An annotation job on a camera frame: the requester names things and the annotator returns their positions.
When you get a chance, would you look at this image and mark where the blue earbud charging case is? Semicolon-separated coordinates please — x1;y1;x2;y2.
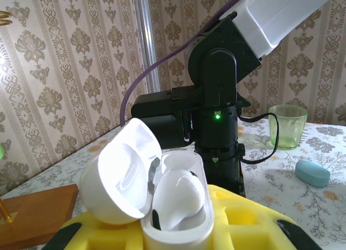
294;160;331;188

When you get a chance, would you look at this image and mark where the white wireless earbud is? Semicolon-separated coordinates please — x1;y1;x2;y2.
152;170;206;231

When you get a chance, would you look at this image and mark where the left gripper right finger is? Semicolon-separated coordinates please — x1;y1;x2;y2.
207;183;327;250

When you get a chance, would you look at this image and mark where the gold rack with wooden base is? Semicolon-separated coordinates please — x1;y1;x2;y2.
0;10;79;248

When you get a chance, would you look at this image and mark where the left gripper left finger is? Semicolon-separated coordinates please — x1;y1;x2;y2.
45;206;148;250

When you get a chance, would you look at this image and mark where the white square earbud case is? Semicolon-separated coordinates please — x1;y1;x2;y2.
80;117;213;250

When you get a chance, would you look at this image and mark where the aluminium frame post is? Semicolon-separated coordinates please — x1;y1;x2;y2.
134;0;160;96

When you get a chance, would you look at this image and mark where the green glass cup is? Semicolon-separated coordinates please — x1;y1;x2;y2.
268;104;308;150

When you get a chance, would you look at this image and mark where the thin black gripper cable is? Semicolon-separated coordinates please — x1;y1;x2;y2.
237;112;281;164

